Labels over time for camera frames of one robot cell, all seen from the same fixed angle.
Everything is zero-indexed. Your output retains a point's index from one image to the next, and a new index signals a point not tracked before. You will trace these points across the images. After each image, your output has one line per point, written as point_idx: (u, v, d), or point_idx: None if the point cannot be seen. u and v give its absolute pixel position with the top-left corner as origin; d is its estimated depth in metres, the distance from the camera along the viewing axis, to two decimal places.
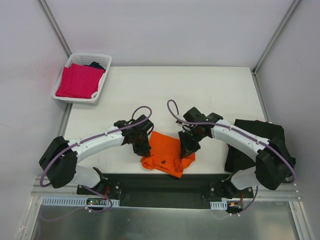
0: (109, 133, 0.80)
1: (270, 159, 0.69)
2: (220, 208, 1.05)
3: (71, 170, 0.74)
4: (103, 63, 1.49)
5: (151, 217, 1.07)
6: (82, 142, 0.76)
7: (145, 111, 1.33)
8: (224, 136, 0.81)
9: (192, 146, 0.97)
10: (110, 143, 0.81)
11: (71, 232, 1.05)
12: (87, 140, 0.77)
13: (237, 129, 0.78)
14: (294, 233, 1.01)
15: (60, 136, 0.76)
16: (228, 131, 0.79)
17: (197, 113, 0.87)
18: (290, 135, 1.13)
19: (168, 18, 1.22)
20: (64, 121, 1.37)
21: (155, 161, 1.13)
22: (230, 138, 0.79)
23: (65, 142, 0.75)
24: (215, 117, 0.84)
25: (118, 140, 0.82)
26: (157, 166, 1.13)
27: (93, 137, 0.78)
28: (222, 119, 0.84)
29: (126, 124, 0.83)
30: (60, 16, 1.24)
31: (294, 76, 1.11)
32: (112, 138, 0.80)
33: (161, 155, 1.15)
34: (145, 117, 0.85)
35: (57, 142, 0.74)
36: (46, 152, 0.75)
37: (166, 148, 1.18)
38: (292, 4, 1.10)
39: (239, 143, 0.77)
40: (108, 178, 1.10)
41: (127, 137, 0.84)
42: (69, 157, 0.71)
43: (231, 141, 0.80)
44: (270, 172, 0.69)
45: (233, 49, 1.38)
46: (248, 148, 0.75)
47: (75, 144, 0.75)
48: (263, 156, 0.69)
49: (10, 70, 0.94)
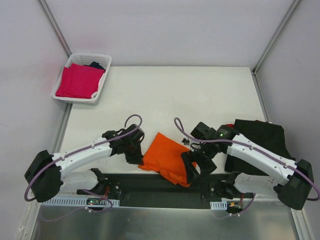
0: (96, 145, 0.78)
1: (300, 186, 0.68)
2: (220, 208, 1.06)
3: (55, 186, 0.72)
4: (103, 63, 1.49)
5: (151, 217, 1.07)
6: (67, 156, 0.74)
7: (136, 120, 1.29)
8: (245, 155, 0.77)
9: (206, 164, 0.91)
10: (97, 156, 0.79)
11: (71, 232, 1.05)
12: (72, 154, 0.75)
13: (259, 149, 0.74)
14: (294, 233, 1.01)
15: (44, 150, 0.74)
16: (250, 151, 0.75)
17: (205, 127, 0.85)
18: (290, 135, 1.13)
19: (168, 18, 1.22)
20: (64, 121, 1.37)
21: (152, 163, 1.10)
22: (251, 158, 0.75)
23: (50, 156, 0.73)
24: (229, 131, 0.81)
25: (106, 152, 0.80)
26: (153, 168, 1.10)
27: (79, 150, 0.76)
28: (239, 134, 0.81)
29: (115, 135, 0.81)
30: (60, 16, 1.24)
31: (294, 77, 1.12)
32: (99, 150, 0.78)
33: (159, 157, 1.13)
34: (135, 127, 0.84)
35: (41, 157, 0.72)
36: (31, 166, 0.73)
37: (166, 149, 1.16)
38: (291, 3, 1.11)
39: (261, 164, 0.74)
40: (107, 178, 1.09)
41: (116, 148, 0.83)
42: (52, 173, 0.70)
43: (251, 161, 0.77)
44: (298, 198, 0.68)
45: (232, 49, 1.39)
46: (273, 171, 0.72)
47: (59, 158, 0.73)
48: (294, 184, 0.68)
49: (10, 70, 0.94)
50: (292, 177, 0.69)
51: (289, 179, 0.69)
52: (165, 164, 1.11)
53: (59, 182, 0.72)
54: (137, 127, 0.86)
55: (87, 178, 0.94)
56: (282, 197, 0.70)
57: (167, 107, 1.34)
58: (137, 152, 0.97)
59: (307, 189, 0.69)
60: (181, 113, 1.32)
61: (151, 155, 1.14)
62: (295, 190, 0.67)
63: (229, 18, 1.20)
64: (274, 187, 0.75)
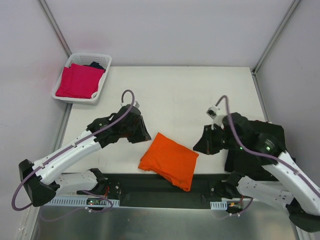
0: (77, 144, 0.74)
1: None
2: (220, 208, 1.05)
3: (44, 192, 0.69)
4: (103, 63, 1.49)
5: (151, 217, 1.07)
6: (46, 164, 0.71)
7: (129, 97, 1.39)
8: (284, 179, 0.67)
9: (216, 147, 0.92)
10: (85, 151, 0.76)
11: (71, 232, 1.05)
12: (52, 159, 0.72)
13: (304, 178, 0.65)
14: (294, 233, 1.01)
15: (23, 160, 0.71)
16: (294, 177, 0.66)
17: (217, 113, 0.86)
18: (290, 136, 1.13)
19: (168, 18, 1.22)
20: (64, 121, 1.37)
21: (153, 163, 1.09)
22: (291, 184, 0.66)
23: (30, 167, 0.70)
24: (276, 146, 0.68)
25: (92, 146, 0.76)
26: (154, 169, 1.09)
27: (58, 154, 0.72)
28: (286, 152, 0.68)
29: (101, 126, 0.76)
30: (60, 16, 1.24)
31: (294, 77, 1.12)
32: (82, 148, 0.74)
33: (159, 157, 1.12)
34: (125, 113, 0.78)
35: (22, 167, 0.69)
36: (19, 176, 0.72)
37: (166, 150, 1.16)
38: (291, 3, 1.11)
39: (295, 190, 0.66)
40: (107, 178, 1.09)
41: (107, 138, 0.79)
42: (33, 184, 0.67)
43: (285, 183, 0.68)
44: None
45: (233, 49, 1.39)
46: (307, 200, 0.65)
47: (39, 168, 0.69)
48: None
49: (10, 70, 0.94)
50: None
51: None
52: (165, 164, 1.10)
53: (46, 188, 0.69)
54: (129, 109, 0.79)
55: (85, 180, 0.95)
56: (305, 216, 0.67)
57: (167, 107, 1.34)
58: (138, 131, 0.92)
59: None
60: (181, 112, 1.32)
61: (151, 155, 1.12)
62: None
63: (230, 18, 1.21)
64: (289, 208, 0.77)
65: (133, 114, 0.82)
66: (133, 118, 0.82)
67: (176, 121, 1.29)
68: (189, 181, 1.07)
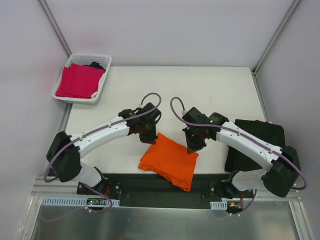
0: (112, 125, 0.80)
1: (284, 170, 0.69)
2: (220, 208, 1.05)
3: (76, 165, 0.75)
4: (103, 63, 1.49)
5: (151, 217, 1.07)
6: (84, 137, 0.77)
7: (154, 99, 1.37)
8: (230, 141, 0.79)
9: (197, 144, 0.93)
10: (114, 135, 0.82)
11: (71, 233, 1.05)
12: (90, 134, 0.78)
13: (246, 135, 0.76)
14: (294, 233, 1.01)
15: (62, 132, 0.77)
16: (236, 137, 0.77)
17: (197, 113, 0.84)
18: (290, 136, 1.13)
19: (168, 18, 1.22)
20: (64, 121, 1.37)
21: (153, 163, 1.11)
22: (236, 143, 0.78)
23: (68, 138, 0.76)
24: (219, 119, 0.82)
25: (123, 131, 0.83)
26: (154, 169, 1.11)
27: (95, 130, 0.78)
28: (228, 121, 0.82)
29: (131, 114, 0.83)
30: (60, 16, 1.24)
31: (294, 77, 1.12)
32: (116, 129, 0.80)
33: (159, 158, 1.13)
34: (153, 107, 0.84)
35: (60, 138, 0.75)
36: (51, 148, 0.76)
37: (166, 150, 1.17)
38: (291, 3, 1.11)
39: (248, 151, 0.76)
40: (108, 178, 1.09)
41: (134, 127, 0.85)
42: (71, 152, 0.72)
43: (237, 146, 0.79)
44: (284, 183, 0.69)
45: (232, 49, 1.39)
46: (258, 156, 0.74)
47: (77, 139, 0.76)
48: (278, 168, 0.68)
49: (10, 70, 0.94)
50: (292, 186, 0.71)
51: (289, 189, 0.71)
52: (165, 164, 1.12)
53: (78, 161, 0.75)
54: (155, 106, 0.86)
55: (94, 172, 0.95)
56: (267, 184, 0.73)
57: (167, 107, 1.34)
58: (152, 132, 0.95)
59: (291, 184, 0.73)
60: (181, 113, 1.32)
61: (151, 155, 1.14)
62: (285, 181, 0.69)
63: (230, 18, 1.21)
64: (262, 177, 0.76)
65: (156, 112, 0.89)
66: (155, 115, 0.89)
67: (176, 121, 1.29)
68: (189, 181, 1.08)
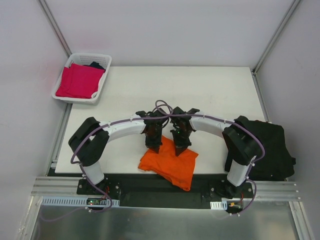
0: (133, 120, 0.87)
1: (236, 135, 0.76)
2: (220, 208, 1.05)
3: (100, 149, 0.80)
4: (103, 63, 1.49)
5: (151, 217, 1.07)
6: (112, 124, 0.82)
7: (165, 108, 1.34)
8: (199, 124, 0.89)
9: (183, 142, 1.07)
10: (132, 128, 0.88)
11: (71, 232, 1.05)
12: (115, 123, 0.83)
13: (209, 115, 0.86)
14: (294, 233, 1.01)
15: (91, 116, 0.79)
16: (203, 119, 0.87)
17: (179, 111, 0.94)
18: (290, 136, 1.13)
19: (168, 18, 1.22)
20: (64, 121, 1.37)
21: (153, 163, 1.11)
22: (203, 124, 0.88)
23: (97, 123, 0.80)
24: (191, 111, 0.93)
25: (139, 127, 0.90)
26: (154, 169, 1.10)
27: (121, 121, 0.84)
28: (199, 111, 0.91)
29: (146, 115, 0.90)
30: (60, 16, 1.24)
31: (294, 77, 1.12)
32: (135, 124, 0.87)
33: (159, 158, 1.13)
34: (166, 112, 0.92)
35: (89, 123, 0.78)
36: (76, 131, 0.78)
37: (166, 150, 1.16)
38: (291, 3, 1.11)
39: (211, 127, 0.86)
40: (108, 179, 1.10)
41: (147, 127, 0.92)
42: (101, 136, 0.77)
43: (206, 128, 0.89)
44: (238, 146, 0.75)
45: (232, 49, 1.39)
46: (218, 129, 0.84)
47: (106, 125, 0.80)
48: (229, 132, 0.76)
49: (10, 70, 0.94)
50: (252, 149, 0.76)
51: (249, 152, 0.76)
52: (165, 163, 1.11)
53: (104, 145, 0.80)
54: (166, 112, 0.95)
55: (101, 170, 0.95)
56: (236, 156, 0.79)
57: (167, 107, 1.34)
58: (157, 137, 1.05)
59: (255, 151, 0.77)
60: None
61: (152, 155, 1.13)
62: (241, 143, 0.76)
63: (229, 18, 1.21)
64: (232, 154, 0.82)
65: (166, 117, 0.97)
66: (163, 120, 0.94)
67: None
68: (189, 180, 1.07)
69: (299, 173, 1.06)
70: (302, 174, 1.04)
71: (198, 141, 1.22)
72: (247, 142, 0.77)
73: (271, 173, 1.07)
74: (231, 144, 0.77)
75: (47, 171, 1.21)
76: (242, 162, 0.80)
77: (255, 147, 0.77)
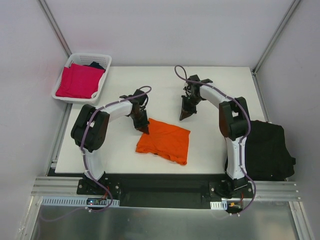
0: (122, 101, 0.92)
1: (228, 110, 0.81)
2: (220, 208, 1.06)
3: (103, 131, 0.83)
4: (103, 63, 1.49)
5: (151, 217, 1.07)
6: (106, 106, 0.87)
7: (146, 89, 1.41)
8: (207, 93, 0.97)
9: (190, 108, 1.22)
10: (123, 109, 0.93)
11: (71, 232, 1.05)
12: (110, 106, 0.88)
13: (217, 88, 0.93)
14: (294, 233, 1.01)
15: (86, 104, 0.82)
16: (211, 90, 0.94)
17: (196, 78, 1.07)
18: (290, 135, 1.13)
19: (168, 17, 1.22)
20: (64, 121, 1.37)
21: (149, 144, 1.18)
22: (209, 93, 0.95)
23: (93, 108, 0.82)
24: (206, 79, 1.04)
25: (128, 108, 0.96)
26: (150, 149, 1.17)
27: (113, 103, 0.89)
28: (212, 82, 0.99)
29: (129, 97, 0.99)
30: (60, 16, 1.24)
31: (294, 77, 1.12)
32: (124, 105, 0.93)
33: (155, 139, 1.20)
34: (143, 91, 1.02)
35: (86, 109, 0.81)
36: (77, 121, 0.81)
37: (161, 131, 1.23)
38: (292, 3, 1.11)
39: (214, 98, 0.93)
40: (107, 178, 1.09)
41: (133, 108, 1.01)
42: (102, 117, 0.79)
43: (211, 98, 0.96)
44: (227, 118, 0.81)
45: (232, 49, 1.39)
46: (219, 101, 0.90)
47: (102, 107, 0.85)
48: (225, 105, 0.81)
49: (10, 71, 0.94)
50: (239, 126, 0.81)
51: (235, 128, 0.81)
52: (161, 142, 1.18)
53: (105, 126, 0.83)
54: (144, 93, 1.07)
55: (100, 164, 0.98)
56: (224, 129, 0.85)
57: (148, 89, 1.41)
58: (143, 118, 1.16)
59: (240, 128, 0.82)
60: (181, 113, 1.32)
61: (148, 138, 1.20)
62: (230, 117, 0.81)
63: (230, 18, 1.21)
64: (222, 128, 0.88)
65: (144, 98, 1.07)
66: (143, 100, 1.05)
67: (176, 121, 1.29)
68: (184, 155, 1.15)
69: (299, 173, 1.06)
70: (302, 174, 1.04)
71: (198, 141, 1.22)
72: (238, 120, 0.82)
73: (271, 173, 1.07)
74: (222, 115, 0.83)
75: (47, 171, 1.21)
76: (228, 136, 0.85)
77: (243, 125, 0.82)
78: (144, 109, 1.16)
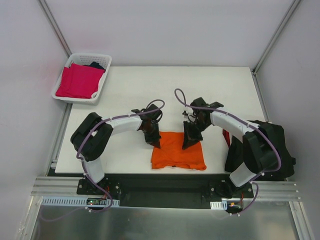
0: (131, 116, 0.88)
1: (256, 143, 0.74)
2: (220, 208, 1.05)
3: (103, 144, 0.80)
4: (103, 63, 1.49)
5: (151, 217, 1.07)
6: (113, 119, 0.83)
7: (159, 104, 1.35)
8: (220, 120, 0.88)
9: (195, 135, 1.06)
10: (130, 124, 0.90)
11: (71, 232, 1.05)
12: (117, 118, 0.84)
13: (233, 115, 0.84)
14: (294, 233, 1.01)
15: (93, 112, 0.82)
16: (225, 116, 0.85)
17: (201, 102, 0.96)
18: (290, 136, 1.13)
19: (168, 17, 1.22)
20: (64, 121, 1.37)
21: (165, 159, 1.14)
22: (224, 121, 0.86)
23: (99, 118, 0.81)
24: (215, 104, 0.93)
25: (137, 123, 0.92)
26: (167, 163, 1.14)
27: (121, 116, 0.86)
28: (222, 106, 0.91)
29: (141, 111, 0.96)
30: (60, 15, 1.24)
31: (294, 77, 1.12)
32: (132, 120, 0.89)
33: (169, 151, 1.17)
34: (157, 107, 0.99)
35: (92, 118, 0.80)
36: (79, 127, 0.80)
37: (172, 141, 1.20)
38: (292, 3, 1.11)
39: (232, 127, 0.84)
40: (108, 179, 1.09)
41: (142, 124, 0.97)
42: (106, 129, 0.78)
43: (226, 126, 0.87)
44: (255, 153, 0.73)
45: (232, 49, 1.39)
46: (239, 131, 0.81)
47: (108, 119, 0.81)
48: (250, 138, 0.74)
49: (10, 70, 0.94)
50: (267, 159, 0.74)
51: (263, 162, 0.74)
52: (175, 153, 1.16)
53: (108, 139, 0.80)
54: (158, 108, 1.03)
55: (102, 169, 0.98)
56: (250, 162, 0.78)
57: (161, 103, 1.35)
58: (155, 133, 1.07)
59: (270, 162, 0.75)
60: (181, 115, 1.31)
61: (161, 151, 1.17)
62: (259, 151, 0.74)
63: (230, 18, 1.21)
64: (246, 161, 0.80)
65: (157, 113, 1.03)
66: (157, 115, 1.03)
67: (176, 121, 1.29)
68: (202, 159, 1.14)
69: (299, 172, 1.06)
70: (302, 174, 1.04)
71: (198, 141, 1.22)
72: (265, 152, 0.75)
73: (271, 173, 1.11)
74: (248, 149, 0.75)
75: (47, 171, 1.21)
76: (253, 170, 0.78)
77: (272, 158, 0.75)
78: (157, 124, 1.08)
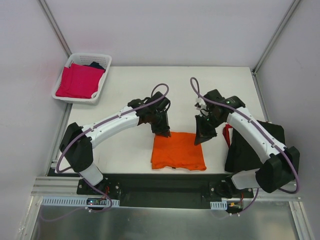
0: (122, 115, 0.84)
1: (278, 169, 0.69)
2: (220, 208, 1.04)
3: (87, 158, 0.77)
4: (103, 63, 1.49)
5: (151, 217, 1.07)
6: (96, 127, 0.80)
7: (164, 90, 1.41)
8: (239, 124, 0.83)
9: (208, 132, 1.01)
10: (125, 124, 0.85)
11: (71, 232, 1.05)
12: (100, 125, 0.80)
13: (256, 125, 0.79)
14: (294, 233, 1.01)
15: (73, 122, 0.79)
16: (247, 123, 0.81)
17: (217, 95, 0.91)
18: (290, 136, 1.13)
19: (168, 17, 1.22)
20: (64, 121, 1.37)
21: (165, 159, 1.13)
22: (243, 127, 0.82)
23: (79, 129, 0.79)
24: (236, 102, 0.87)
25: (133, 120, 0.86)
26: (167, 164, 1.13)
27: (106, 121, 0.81)
28: (244, 107, 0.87)
29: (141, 104, 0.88)
30: (60, 16, 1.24)
31: (294, 77, 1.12)
32: (126, 120, 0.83)
33: (168, 152, 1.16)
34: (161, 95, 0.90)
35: (71, 129, 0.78)
36: (63, 139, 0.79)
37: (172, 142, 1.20)
38: (292, 3, 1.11)
39: (252, 137, 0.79)
40: (108, 178, 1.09)
41: (143, 116, 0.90)
42: (83, 143, 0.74)
43: (243, 132, 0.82)
44: (274, 177, 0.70)
45: (232, 49, 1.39)
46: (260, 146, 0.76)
47: (89, 129, 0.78)
48: (273, 162, 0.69)
49: (10, 70, 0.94)
50: (281, 182, 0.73)
51: (277, 184, 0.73)
52: (175, 153, 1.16)
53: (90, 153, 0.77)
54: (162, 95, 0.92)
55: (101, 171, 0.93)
56: (261, 181, 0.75)
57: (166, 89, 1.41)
58: (162, 124, 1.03)
59: (282, 183, 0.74)
60: (180, 104, 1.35)
61: (160, 151, 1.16)
62: (277, 175, 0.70)
63: (229, 17, 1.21)
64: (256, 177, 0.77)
65: (164, 102, 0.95)
66: (163, 104, 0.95)
67: (175, 121, 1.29)
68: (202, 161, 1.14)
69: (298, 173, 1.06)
70: (302, 175, 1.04)
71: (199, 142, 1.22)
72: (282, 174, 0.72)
73: None
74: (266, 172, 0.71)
75: (47, 171, 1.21)
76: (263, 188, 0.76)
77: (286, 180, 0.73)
78: (164, 112, 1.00)
